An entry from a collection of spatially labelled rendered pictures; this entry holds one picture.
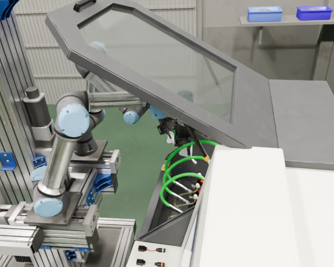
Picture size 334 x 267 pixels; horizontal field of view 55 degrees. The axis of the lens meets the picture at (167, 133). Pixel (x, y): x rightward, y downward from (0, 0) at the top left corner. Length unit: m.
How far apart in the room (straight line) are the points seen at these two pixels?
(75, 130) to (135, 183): 2.14
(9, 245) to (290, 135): 1.37
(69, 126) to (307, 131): 0.91
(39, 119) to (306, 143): 1.23
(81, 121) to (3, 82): 0.47
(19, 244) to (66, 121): 0.75
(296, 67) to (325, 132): 3.37
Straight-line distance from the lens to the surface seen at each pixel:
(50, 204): 1.48
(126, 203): 3.17
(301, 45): 4.61
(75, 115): 1.27
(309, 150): 1.24
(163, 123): 1.75
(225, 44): 4.45
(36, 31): 4.94
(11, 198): 2.06
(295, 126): 1.37
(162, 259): 1.50
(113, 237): 2.64
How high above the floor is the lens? 2.19
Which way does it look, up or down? 32 degrees down
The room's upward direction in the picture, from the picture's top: 4 degrees counter-clockwise
